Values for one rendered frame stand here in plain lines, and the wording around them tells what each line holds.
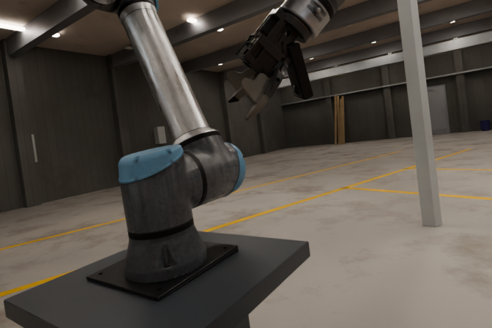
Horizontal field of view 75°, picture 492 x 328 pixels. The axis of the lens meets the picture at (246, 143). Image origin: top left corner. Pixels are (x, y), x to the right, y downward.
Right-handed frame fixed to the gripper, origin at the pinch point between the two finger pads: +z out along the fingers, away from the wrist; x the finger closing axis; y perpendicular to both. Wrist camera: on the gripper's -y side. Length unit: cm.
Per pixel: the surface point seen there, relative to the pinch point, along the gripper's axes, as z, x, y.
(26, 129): 378, -776, 112
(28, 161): 432, -747, 69
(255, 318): 89, -69, -110
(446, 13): -565, -747, -575
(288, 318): 75, -61, -121
